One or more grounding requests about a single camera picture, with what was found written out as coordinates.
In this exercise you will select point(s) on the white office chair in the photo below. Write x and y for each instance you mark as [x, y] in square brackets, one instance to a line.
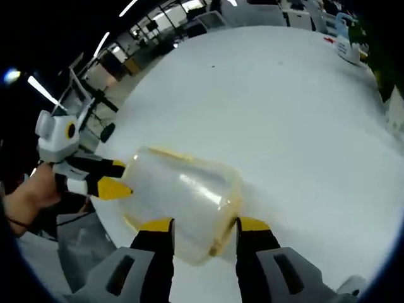
[211, 20]
[259, 15]

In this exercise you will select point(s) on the green potted plant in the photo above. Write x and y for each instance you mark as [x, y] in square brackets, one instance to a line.
[383, 63]

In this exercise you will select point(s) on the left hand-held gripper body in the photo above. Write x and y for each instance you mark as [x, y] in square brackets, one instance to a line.
[57, 139]

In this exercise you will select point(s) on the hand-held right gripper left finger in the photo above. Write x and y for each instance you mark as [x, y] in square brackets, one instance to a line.
[154, 262]

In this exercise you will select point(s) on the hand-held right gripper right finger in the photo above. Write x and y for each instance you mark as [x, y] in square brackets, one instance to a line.
[252, 259]

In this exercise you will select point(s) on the open laptop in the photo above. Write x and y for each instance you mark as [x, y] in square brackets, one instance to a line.
[80, 88]

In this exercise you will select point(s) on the ceiling light strip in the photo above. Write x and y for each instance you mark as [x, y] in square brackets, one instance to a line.
[101, 44]
[127, 8]
[42, 90]

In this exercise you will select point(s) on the white plastic jug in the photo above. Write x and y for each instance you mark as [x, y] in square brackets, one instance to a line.
[345, 44]

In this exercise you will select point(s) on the person's left hand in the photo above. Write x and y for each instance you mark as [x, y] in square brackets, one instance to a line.
[45, 186]

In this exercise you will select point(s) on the black computer mouse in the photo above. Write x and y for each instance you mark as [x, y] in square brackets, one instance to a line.
[108, 132]

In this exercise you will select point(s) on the small red item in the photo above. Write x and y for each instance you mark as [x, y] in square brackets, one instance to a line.
[329, 39]

